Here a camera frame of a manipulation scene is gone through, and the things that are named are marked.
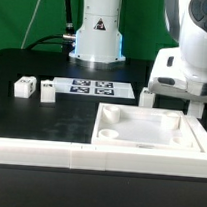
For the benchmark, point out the white marker base plate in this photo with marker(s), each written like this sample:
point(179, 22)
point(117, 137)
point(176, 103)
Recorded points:
point(93, 88)

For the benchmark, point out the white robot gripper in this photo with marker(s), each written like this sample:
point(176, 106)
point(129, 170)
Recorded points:
point(172, 75)

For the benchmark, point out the white front fence rail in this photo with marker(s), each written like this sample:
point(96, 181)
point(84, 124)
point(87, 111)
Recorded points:
point(104, 158)

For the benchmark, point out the white square tabletop part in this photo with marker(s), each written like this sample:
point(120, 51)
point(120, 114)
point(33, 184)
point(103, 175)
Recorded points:
point(137, 127)

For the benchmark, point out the white fence rail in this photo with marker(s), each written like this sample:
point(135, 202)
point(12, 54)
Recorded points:
point(104, 158)
point(199, 132)

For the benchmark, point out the white right fence rail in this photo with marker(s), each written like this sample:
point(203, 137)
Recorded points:
point(199, 132)

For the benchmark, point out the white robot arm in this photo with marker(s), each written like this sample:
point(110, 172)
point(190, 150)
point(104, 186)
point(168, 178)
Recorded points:
point(99, 40)

